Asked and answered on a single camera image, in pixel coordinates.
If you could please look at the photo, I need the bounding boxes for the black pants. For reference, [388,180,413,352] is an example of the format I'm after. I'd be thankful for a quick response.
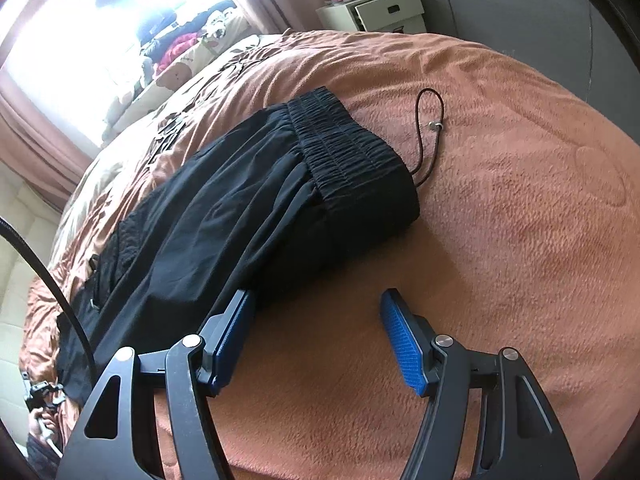
[56,88,433,404]

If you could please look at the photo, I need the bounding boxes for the person's left hand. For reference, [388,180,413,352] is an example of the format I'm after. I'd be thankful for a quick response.
[28,408,58,443]

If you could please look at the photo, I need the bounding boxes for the cream padded headboard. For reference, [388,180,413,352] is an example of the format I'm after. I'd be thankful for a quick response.
[0,166,60,445]

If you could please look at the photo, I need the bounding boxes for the brown bed blanket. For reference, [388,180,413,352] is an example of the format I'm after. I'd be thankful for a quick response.
[18,29,640,480]

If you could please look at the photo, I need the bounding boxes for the left pink curtain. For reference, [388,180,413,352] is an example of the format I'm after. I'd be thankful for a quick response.
[0,70,91,211]

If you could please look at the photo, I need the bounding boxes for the beige patterned pillow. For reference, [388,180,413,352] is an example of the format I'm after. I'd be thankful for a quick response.
[102,9,254,145]

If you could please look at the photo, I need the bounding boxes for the pile of clothes on sill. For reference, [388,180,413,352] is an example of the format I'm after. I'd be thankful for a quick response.
[141,0,236,76]

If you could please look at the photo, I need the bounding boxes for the white bedside cabinet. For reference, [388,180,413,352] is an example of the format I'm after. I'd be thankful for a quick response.
[317,0,426,35]

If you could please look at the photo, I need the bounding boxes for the dark grey wardrobe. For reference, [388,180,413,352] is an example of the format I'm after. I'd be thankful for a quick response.
[422,0,639,138]

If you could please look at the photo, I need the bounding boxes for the black cable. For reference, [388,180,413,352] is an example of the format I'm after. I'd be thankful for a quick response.
[0,216,99,386]

